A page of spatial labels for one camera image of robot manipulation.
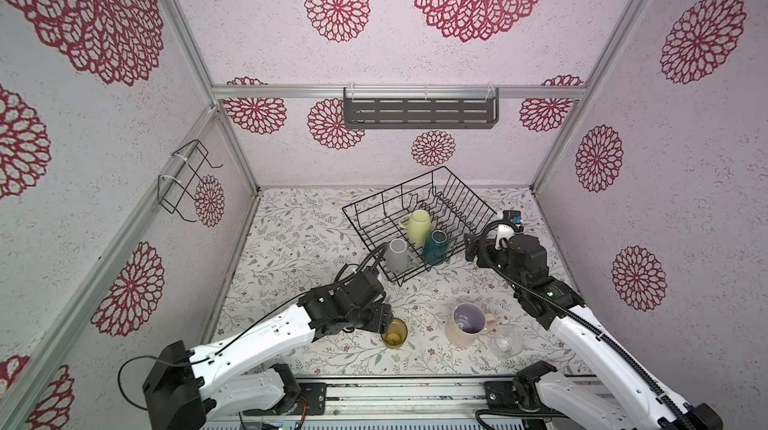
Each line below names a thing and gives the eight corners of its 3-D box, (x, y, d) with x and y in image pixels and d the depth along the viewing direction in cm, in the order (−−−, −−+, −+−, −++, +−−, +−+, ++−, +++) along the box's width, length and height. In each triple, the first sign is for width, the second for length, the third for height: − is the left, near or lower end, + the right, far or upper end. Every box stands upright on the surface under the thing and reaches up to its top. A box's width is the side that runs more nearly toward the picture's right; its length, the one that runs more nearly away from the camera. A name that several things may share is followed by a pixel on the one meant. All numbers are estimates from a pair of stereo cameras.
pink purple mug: (447, 347, 84) (455, 334, 75) (443, 318, 89) (450, 302, 80) (490, 347, 84) (503, 334, 75) (484, 318, 89) (495, 302, 80)
